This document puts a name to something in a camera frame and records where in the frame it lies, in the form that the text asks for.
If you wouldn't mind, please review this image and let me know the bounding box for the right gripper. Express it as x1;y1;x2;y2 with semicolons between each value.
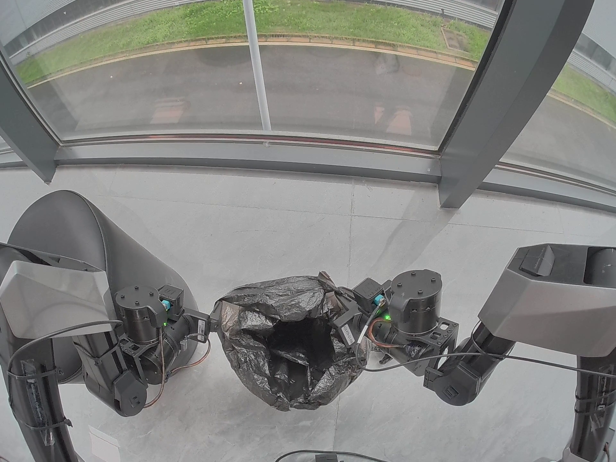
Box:
331;307;403;356

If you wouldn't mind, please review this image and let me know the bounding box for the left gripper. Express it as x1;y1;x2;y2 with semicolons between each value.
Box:
156;309;213;369

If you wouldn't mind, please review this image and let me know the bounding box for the black plastic bag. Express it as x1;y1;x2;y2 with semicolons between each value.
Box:
210;270;369;412

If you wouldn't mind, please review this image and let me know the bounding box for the dark grey round chair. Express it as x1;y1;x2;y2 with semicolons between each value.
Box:
7;190;203;384

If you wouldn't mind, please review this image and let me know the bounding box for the window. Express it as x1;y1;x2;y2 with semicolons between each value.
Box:
0;0;616;210

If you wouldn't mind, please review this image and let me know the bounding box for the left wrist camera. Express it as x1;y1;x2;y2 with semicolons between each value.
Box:
157;283;185;323

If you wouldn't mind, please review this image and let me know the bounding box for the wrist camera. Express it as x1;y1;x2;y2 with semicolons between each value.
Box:
157;283;185;323
352;277;392;310

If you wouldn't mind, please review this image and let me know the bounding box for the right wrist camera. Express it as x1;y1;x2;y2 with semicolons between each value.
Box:
352;277;392;310

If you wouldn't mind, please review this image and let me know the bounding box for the black cable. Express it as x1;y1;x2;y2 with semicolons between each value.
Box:
7;321;123;384
362;322;616;372

